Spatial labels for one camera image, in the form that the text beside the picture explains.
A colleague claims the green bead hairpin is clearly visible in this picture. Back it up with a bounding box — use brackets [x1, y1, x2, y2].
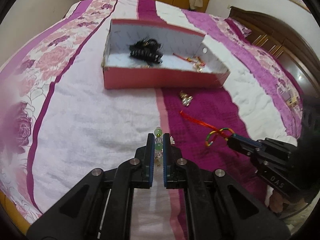
[154, 127, 175, 167]

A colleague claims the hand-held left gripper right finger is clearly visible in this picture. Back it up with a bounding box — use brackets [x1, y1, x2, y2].
[162, 133, 292, 240]

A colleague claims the black feather hair clip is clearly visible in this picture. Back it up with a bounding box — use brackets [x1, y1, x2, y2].
[128, 37, 164, 67]

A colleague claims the dark wooden headboard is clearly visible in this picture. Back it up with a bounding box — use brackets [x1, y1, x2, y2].
[229, 6, 320, 100]

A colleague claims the small metal charm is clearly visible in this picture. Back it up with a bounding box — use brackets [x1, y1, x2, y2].
[194, 60, 206, 73]

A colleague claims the double-loop rainbow bracelet red cord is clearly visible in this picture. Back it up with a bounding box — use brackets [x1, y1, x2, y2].
[179, 110, 235, 147]

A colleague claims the red cardboard box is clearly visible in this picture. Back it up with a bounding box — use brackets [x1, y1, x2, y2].
[101, 18, 231, 90]

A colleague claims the cream power strip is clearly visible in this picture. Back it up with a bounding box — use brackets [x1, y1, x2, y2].
[285, 90, 299, 107]

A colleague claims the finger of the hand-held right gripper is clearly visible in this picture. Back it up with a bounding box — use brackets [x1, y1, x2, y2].
[227, 137, 260, 158]
[232, 134, 265, 147]

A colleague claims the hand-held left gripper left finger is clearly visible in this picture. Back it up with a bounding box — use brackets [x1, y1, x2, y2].
[26, 133, 155, 240]

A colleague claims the purple floral pillow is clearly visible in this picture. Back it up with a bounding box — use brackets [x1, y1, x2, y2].
[225, 17, 252, 38]

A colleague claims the person's right hand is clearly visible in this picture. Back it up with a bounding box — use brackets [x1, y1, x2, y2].
[270, 189, 289, 214]

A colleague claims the red gold tassel ornament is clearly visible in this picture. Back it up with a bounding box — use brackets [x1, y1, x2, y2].
[172, 52, 200, 64]

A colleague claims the purple floral striped quilt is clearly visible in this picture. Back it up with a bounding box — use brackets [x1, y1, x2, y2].
[0, 0, 304, 240]

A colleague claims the pearl flower hair clip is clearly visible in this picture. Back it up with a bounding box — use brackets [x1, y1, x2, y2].
[179, 91, 194, 107]

